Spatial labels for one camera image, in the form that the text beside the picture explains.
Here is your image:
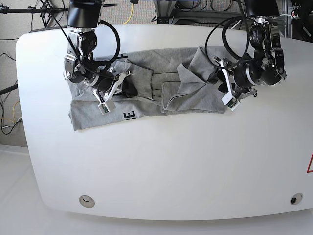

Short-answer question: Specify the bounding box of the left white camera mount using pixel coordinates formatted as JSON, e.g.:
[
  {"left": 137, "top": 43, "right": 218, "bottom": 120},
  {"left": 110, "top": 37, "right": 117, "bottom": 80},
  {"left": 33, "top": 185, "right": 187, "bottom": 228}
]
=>
[{"left": 213, "top": 56, "right": 259, "bottom": 111}]

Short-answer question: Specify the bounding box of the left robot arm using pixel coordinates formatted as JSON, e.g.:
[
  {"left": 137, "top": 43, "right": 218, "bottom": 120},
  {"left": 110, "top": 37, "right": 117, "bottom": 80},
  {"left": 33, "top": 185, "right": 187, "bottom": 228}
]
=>
[{"left": 209, "top": 0, "right": 286, "bottom": 98}]

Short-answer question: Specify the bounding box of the red triangle warning sticker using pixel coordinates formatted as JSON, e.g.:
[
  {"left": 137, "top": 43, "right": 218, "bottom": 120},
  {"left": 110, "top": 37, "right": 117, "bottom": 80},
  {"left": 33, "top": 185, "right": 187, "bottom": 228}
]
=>
[{"left": 307, "top": 154, "right": 313, "bottom": 173}]

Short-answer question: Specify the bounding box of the white cable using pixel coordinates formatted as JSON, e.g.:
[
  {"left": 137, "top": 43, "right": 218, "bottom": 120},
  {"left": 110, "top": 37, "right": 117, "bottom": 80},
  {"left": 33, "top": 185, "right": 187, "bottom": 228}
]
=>
[{"left": 229, "top": 9, "right": 298, "bottom": 30}]

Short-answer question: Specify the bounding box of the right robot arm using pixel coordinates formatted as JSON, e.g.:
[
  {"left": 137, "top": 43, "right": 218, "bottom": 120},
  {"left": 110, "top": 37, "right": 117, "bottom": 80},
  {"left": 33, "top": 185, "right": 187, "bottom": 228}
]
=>
[{"left": 64, "top": 0, "right": 136, "bottom": 97}]

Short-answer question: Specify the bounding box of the yellow cable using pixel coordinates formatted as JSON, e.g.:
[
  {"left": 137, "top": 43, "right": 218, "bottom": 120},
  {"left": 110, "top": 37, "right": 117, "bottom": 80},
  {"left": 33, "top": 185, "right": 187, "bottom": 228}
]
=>
[{"left": 121, "top": 2, "right": 134, "bottom": 26}]

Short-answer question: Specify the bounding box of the aluminium frame stand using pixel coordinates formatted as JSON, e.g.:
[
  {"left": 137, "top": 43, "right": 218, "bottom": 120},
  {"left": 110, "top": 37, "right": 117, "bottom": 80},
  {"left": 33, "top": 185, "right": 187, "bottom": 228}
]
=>
[{"left": 153, "top": 0, "right": 293, "bottom": 38}]

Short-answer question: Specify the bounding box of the table grommet hole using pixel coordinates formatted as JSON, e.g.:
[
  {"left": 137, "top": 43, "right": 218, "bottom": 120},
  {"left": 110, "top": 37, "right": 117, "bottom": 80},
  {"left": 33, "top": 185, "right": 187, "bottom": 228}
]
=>
[
  {"left": 79, "top": 195, "right": 95, "bottom": 208},
  {"left": 290, "top": 193, "right": 303, "bottom": 205}
]

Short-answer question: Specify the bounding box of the grey T-shirt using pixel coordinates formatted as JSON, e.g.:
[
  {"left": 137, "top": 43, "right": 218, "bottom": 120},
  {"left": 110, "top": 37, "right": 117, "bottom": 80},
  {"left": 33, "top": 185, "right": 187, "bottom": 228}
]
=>
[{"left": 69, "top": 47, "right": 227, "bottom": 130}]

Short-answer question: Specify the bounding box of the left table grommet hole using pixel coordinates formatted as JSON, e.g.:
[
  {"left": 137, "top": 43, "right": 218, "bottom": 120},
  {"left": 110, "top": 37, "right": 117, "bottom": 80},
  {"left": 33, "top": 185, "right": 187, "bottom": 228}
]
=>
[{"left": 79, "top": 195, "right": 95, "bottom": 208}]

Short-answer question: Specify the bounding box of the black floor cables left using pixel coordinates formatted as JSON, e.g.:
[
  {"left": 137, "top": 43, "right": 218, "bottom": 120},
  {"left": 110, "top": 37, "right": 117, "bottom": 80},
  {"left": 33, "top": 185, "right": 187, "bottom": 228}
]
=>
[{"left": 0, "top": 53, "right": 23, "bottom": 135}]

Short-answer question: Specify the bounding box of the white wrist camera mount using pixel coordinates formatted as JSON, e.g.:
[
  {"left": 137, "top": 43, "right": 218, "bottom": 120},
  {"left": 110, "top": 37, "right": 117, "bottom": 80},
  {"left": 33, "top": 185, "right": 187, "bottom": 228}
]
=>
[{"left": 92, "top": 71, "right": 132, "bottom": 115}]

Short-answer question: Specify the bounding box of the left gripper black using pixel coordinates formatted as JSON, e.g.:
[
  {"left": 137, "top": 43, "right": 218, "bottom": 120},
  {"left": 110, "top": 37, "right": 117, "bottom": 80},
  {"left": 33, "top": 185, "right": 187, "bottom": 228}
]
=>
[{"left": 207, "top": 65, "right": 251, "bottom": 93}]

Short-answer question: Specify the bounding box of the right table grommet hole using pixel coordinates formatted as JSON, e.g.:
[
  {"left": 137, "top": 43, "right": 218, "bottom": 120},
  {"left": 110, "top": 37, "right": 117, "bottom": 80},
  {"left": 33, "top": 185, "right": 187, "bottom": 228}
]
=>
[{"left": 290, "top": 193, "right": 303, "bottom": 205}]

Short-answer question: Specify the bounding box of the black tripod stand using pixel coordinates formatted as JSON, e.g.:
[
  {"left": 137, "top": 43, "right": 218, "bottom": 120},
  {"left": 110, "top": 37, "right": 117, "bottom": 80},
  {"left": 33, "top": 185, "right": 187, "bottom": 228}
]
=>
[{"left": 0, "top": 0, "right": 115, "bottom": 29}]

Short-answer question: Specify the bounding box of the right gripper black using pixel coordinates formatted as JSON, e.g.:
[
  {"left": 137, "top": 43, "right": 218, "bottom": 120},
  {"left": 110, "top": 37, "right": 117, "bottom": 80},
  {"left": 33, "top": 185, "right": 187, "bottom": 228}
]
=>
[{"left": 96, "top": 77, "right": 138, "bottom": 98}]

